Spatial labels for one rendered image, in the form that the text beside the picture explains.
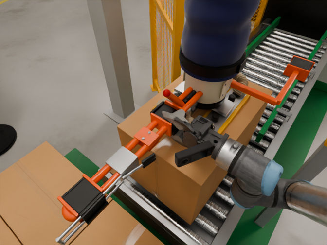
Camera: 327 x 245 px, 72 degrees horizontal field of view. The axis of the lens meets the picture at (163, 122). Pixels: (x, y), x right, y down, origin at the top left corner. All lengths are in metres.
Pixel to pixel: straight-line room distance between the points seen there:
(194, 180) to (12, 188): 1.01
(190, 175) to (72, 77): 2.38
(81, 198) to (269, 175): 0.47
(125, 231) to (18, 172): 0.69
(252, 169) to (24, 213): 1.10
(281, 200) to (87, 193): 0.54
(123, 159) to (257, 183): 0.36
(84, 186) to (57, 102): 2.10
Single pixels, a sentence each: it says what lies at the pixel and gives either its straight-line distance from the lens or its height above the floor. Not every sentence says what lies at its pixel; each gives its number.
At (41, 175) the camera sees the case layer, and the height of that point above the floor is 0.54.
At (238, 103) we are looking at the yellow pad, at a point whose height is 1.01.
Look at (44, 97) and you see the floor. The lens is 2.80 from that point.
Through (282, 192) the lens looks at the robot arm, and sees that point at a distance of 0.77.
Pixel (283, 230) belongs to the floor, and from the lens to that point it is 1.92.
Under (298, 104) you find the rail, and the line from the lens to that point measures 1.79.
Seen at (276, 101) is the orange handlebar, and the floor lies 1.13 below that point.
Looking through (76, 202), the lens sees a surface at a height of 1.14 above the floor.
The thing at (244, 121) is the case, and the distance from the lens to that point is 0.97.
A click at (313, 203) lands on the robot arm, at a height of 1.16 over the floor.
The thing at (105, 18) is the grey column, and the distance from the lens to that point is 1.69.
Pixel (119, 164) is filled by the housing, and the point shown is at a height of 1.13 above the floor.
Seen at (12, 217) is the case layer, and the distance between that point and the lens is 1.40.
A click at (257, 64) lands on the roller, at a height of 0.53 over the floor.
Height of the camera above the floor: 1.67
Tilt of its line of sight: 49 degrees down
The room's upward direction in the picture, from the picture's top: straight up
